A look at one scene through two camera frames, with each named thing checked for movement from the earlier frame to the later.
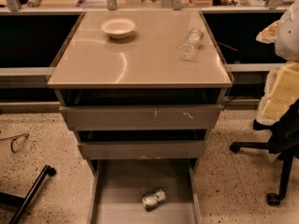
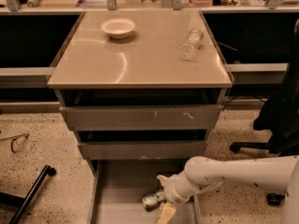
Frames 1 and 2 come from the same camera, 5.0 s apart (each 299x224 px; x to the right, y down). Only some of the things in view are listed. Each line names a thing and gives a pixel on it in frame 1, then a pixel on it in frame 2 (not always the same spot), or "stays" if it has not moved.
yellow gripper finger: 268,35 to 177,189
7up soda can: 150,201 stays
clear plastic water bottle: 191,46 stays
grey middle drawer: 144,149 stays
